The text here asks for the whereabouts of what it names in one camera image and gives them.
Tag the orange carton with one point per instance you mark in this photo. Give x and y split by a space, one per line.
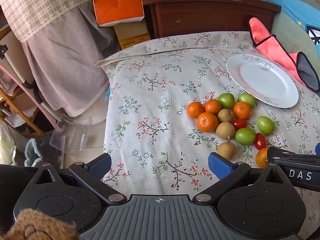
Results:
115 5

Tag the brown cardboard box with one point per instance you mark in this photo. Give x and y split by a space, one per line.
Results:
130 33

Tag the clear plastic container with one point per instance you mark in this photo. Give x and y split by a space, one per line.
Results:
75 135

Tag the brown fuzzy cloth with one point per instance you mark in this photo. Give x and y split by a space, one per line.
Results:
37 227

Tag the light green knit slippers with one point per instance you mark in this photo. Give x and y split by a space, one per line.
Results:
33 152

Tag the mandarin orange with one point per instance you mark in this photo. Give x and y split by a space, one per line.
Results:
261 158
242 110
195 109
207 122
213 106

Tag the blue plush cushion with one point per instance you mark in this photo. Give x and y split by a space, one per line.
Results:
300 7

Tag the white plate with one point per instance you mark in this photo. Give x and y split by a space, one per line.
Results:
262 82

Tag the white tube with black clamp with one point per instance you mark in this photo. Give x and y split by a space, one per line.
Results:
12 63

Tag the beige checked cloth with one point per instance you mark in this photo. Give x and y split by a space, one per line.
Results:
37 5

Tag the brown kiwi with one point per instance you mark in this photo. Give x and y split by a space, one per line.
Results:
226 150
225 115
225 130

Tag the pink tube rack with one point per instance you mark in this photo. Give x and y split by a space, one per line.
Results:
59 127

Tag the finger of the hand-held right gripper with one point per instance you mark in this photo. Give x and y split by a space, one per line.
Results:
287 153
295 161

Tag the green cushion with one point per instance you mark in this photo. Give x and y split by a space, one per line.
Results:
285 25

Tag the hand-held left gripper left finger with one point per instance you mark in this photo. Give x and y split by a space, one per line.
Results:
101 165

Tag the green jujube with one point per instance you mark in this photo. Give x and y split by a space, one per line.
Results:
265 125
245 136
226 100
246 99

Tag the red cherry tomato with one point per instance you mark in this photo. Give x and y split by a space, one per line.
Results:
260 141
239 123

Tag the pink cloth with black trim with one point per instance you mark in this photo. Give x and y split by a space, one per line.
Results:
265 45

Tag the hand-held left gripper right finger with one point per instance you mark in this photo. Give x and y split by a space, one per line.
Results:
220 166

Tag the wooden rack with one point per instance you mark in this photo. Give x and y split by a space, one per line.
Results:
27 122

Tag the floral tablecloth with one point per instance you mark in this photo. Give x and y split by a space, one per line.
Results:
155 110

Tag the brown wooden nightstand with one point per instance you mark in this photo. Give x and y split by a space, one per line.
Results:
212 15

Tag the grey-lilac waffle cloth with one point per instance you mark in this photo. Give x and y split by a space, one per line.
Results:
65 62

